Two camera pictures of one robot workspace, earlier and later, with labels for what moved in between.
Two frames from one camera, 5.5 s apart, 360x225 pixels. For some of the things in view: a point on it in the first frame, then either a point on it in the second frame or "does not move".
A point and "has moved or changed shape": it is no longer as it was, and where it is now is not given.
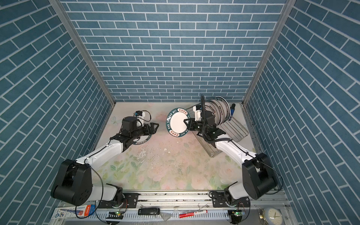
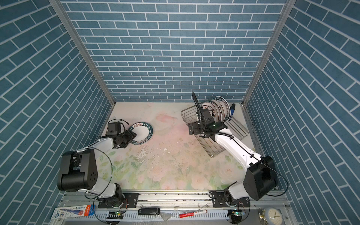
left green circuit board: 115,215 does not move
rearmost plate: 228,107 to 217,108
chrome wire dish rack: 229,129 does not move
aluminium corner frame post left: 89,52 does not move
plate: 175,125 has moved or changed shape
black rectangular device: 149,211 does not move
